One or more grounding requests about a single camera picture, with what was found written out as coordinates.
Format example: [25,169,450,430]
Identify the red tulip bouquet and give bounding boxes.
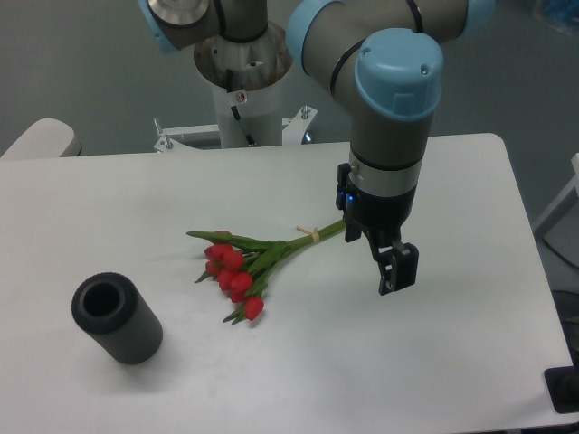
[186,221,346,326]

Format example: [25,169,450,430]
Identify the black cable on pedestal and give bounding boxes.
[225,69,258,147]

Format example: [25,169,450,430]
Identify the white chair backrest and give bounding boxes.
[1,118,82,162]

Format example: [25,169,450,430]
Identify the dark grey ribbed vase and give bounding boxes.
[71,272,163,365]

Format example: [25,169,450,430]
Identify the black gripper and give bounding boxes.
[336,163,420,296]

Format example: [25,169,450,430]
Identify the white furniture at right edge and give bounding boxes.
[531,154,578,240]

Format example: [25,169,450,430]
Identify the white pedestal base frame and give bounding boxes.
[154,105,318,152]

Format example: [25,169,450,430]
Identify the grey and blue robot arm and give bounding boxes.
[139,1,495,294]

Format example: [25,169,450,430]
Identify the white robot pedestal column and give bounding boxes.
[194,22,292,123]

